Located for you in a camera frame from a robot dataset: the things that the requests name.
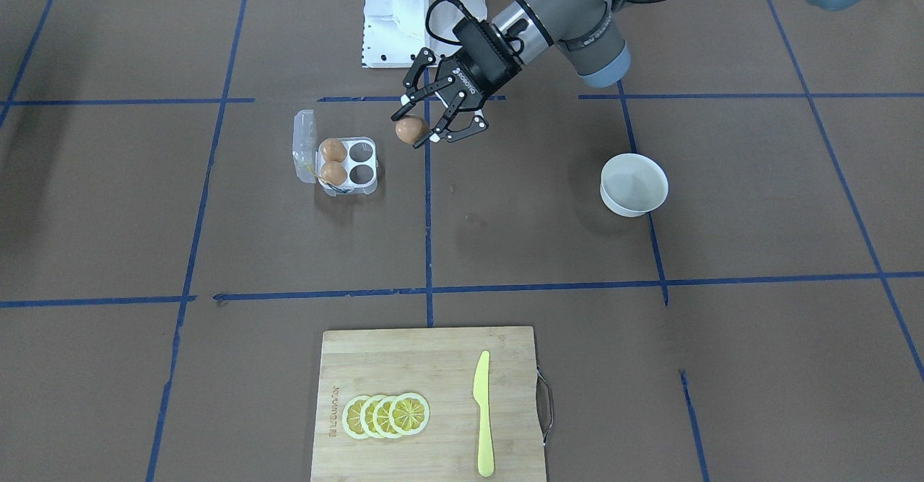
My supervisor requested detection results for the brown egg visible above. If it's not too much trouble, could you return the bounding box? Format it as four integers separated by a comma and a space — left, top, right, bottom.
395, 115, 430, 147
319, 138, 349, 162
319, 161, 349, 187

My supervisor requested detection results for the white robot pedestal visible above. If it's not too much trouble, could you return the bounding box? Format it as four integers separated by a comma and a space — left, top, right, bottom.
361, 0, 487, 69

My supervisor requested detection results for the yellow plastic knife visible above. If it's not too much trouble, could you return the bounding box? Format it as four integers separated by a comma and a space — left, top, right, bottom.
472, 350, 495, 478

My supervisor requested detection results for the yellow lemon slice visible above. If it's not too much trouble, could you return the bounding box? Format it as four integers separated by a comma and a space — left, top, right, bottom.
388, 393, 430, 437
359, 394, 384, 439
372, 395, 403, 439
341, 395, 370, 440

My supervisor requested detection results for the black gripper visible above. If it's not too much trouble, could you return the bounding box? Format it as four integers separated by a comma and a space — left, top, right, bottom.
391, 19, 522, 143

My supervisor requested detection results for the white ceramic bowl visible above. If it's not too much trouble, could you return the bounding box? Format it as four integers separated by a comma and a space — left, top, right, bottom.
598, 153, 669, 218

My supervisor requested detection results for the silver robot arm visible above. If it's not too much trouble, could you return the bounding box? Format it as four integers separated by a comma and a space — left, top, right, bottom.
391, 0, 862, 149

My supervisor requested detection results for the clear plastic egg box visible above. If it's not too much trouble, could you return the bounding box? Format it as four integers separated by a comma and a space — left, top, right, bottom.
292, 110, 379, 197

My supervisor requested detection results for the brown egg in box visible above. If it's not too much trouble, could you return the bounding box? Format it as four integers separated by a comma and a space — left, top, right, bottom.
319, 138, 349, 162
319, 161, 349, 187

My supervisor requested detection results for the bamboo cutting board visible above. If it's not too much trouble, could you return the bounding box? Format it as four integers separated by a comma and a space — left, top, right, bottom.
310, 325, 548, 481

